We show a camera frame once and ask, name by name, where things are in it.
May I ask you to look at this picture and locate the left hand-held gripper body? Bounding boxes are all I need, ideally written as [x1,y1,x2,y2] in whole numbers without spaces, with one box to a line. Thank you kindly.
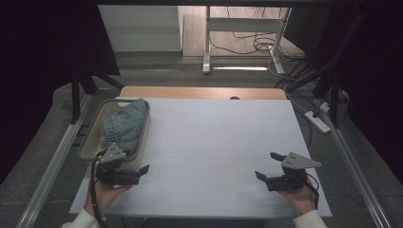
[94,143,142,187]

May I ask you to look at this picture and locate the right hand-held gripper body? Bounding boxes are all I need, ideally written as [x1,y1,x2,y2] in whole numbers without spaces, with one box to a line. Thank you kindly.
[265,151,322,193]

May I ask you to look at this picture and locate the beige plastic basket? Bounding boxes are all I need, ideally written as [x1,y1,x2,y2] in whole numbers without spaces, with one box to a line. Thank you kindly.
[77,98,151,172]

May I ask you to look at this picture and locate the light blue denim shorts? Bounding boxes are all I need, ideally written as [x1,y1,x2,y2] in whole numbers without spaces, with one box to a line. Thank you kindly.
[100,98,150,156]

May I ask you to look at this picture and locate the person's right hand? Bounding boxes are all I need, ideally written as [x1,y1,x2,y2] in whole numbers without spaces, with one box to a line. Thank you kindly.
[277,177,317,217]

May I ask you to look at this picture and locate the person's left hand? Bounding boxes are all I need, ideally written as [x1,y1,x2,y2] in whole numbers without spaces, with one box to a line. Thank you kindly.
[84,177,134,218]

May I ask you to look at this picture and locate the white power strip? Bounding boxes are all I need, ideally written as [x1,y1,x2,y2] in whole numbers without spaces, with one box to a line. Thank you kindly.
[303,110,332,134]

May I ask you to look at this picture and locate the white table cover board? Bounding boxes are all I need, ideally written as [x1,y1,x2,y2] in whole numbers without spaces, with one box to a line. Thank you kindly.
[68,96,333,219]

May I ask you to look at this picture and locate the wooden table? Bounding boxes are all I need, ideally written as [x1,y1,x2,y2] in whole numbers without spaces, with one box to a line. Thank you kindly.
[119,85,288,101]

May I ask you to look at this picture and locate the black curtain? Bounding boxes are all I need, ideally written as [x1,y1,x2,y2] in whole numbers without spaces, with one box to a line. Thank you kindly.
[0,0,122,184]
[284,0,403,184]

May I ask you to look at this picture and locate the white cabinet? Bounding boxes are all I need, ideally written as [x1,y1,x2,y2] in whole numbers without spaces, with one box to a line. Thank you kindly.
[98,4,184,53]

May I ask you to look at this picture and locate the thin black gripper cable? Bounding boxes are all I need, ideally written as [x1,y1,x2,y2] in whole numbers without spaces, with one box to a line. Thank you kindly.
[297,172,320,210]

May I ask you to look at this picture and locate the thick black gripper cable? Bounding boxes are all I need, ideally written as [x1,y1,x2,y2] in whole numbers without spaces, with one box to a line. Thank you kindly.
[89,150,108,228]

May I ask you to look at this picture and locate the black floor cables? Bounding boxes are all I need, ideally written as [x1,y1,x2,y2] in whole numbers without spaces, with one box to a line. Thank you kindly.
[208,6,305,65]

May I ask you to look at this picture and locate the white metal desk frame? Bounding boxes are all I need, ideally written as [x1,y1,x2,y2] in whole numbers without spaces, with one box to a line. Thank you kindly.
[202,5,293,75]

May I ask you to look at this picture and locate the black frame bar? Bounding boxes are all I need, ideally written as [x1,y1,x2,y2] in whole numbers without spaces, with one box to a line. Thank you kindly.
[94,0,362,8]

